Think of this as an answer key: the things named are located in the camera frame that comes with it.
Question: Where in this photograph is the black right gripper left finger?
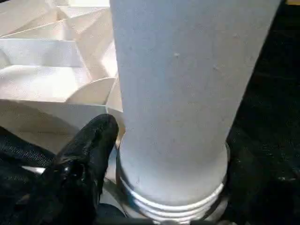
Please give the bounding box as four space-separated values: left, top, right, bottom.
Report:
14 113 119 225

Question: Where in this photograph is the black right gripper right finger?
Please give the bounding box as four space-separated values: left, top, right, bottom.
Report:
226 133 300 223

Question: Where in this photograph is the white plastic table top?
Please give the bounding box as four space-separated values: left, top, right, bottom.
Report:
0 0 232 223

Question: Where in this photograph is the white plastic table leg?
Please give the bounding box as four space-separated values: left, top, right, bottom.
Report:
110 0 283 223

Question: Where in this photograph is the black mat cover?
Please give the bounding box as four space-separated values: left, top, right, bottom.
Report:
0 0 300 225

